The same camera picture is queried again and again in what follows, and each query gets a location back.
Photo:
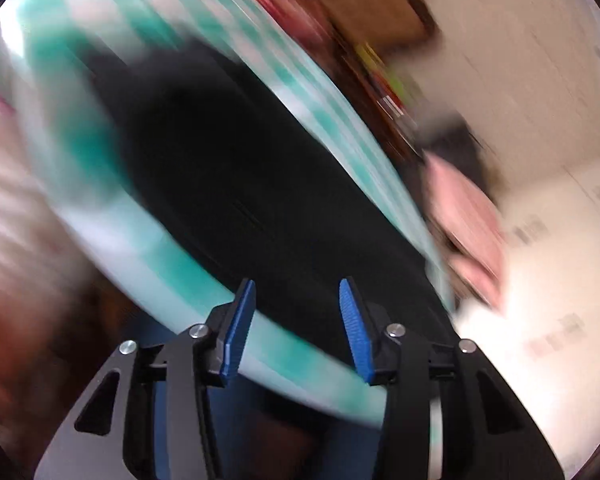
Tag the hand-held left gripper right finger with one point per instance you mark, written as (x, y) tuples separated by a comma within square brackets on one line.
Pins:
[(357, 330)]

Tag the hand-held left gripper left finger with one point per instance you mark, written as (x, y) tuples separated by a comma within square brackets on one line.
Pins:
[(237, 330)]

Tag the black pants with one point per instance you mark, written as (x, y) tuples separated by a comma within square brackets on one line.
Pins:
[(260, 185)]

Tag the pink cloth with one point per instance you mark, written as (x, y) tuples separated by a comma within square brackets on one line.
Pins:
[(467, 220)]

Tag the dark wooden nightstand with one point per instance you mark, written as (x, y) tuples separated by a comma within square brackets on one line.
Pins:
[(375, 115)]

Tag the dark cloth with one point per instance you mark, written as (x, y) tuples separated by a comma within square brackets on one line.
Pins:
[(460, 135)]

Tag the teal checked tablecloth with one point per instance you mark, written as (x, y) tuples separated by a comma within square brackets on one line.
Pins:
[(330, 105)]

